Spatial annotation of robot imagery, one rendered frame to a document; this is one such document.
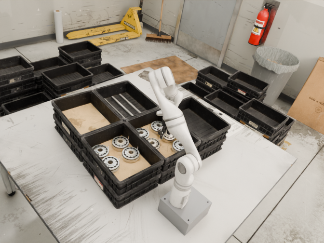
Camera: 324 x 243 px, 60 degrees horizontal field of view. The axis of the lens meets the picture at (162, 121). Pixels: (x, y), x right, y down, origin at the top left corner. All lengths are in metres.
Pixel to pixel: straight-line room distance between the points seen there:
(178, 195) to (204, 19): 3.78
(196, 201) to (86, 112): 0.95
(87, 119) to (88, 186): 0.47
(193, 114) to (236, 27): 2.70
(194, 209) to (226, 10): 3.56
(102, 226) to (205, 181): 0.69
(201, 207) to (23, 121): 1.33
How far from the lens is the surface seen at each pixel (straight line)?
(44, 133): 2.04
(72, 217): 1.59
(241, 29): 4.56
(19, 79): 3.02
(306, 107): 4.14
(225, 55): 4.77
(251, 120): 2.79
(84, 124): 1.88
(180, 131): 1.28
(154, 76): 1.27
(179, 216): 1.50
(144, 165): 1.64
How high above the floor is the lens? 2.04
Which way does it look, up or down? 38 degrees down
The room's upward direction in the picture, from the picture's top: 11 degrees clockwise
